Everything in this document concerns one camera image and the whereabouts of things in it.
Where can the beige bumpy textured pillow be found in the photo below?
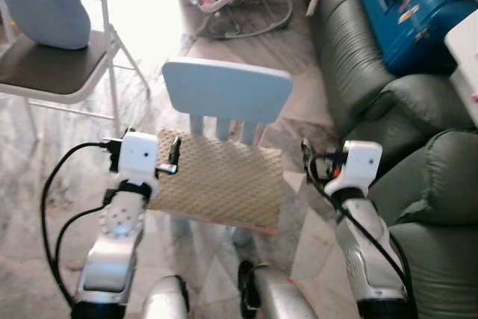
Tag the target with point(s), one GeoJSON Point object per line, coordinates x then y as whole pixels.
{"type": "Point", "coordinates": [224, 181]}

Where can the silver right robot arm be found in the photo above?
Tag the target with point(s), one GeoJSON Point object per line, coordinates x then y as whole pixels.
{"type": "Point", "coordinates": [373, 267]}

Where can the light blue child chair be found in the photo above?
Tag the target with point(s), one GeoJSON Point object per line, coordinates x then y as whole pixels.
{"type": "Point", "coordinates": [224, 89]}

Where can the silver right robot leg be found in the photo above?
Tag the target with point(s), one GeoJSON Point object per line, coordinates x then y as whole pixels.
{"type": "Point", "coordinates": [280, 296]}

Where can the silver robot leg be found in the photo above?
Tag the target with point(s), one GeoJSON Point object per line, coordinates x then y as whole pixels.
{"type": "Point", "coordinates": [280, 296]}
{"type": "Point", "coordinates": [164, 300]}

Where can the silver left robot leg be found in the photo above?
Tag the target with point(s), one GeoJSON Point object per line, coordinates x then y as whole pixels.
{"type": "Point", "coordinates": [164, 300]}

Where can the white-framed folding chair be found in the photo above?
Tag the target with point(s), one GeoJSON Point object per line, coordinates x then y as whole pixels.
{"type": "Point", "coordinates": [52, 72]}

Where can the blue hard case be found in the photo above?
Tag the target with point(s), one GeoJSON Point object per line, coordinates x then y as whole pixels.
{"type": "Point", "coordinates": [403, 13]}

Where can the white table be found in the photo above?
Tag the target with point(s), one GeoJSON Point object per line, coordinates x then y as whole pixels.
{"type": "Point", "coordinates": [464, 50]}

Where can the grey-blue cushion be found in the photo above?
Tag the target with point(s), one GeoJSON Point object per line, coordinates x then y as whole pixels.
{"type": "Point", "coordinates": [41, 1]}

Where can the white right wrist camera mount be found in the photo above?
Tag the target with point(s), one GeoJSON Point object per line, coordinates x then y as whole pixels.
{"type": "Point", "coordinates": [364, 163]}

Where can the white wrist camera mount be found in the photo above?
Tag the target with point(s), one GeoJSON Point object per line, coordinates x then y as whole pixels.
{"type": "Point", "coordinates": [364, 163]}
{"type": "Point", "coordinates": [138, 156]}

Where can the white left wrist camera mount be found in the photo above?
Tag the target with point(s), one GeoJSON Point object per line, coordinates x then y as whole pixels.
{"type": "Point", "coordinates": [138, 156]}

